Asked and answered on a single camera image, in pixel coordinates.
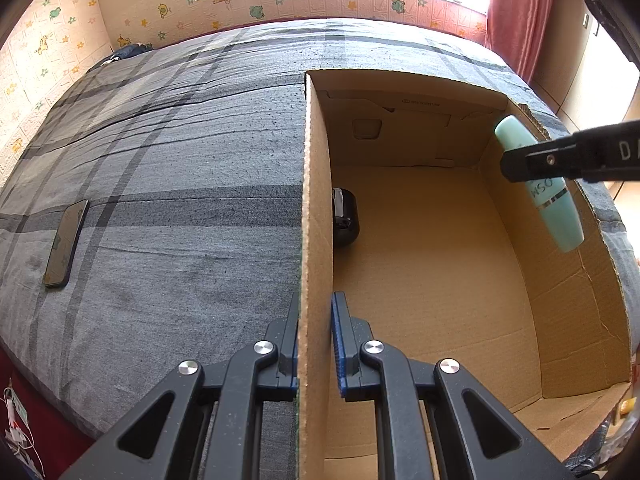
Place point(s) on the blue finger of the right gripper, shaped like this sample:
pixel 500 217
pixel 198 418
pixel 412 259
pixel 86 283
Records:
pixel 607 153

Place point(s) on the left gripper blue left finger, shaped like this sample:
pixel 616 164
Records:
pixel 263 371

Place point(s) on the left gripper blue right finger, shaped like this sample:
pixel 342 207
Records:
pixel 369 370

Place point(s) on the mint green tube bottle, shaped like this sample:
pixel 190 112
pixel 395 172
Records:
pixel 551 196

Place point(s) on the black cylindrical speaker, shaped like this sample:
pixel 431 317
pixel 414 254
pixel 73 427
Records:
pixel 346 226

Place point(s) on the brown cardboard box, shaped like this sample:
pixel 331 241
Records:
pixel 451 261

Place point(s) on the cream wardrobe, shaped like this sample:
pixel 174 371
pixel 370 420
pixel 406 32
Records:
pixel 581 73

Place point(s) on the red curtain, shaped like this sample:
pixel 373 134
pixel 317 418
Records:
pixel 515 30

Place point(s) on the grey plaid bed sheet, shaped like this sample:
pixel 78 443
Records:
pixel 192 160

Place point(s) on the red bed mattress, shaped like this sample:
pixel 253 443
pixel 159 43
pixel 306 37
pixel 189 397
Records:
pixel 58 442

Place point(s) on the black smartphone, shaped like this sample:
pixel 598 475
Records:
pixel 63 248

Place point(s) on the dark blue cloth bundle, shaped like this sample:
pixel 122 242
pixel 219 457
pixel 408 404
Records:
pixel 129 51

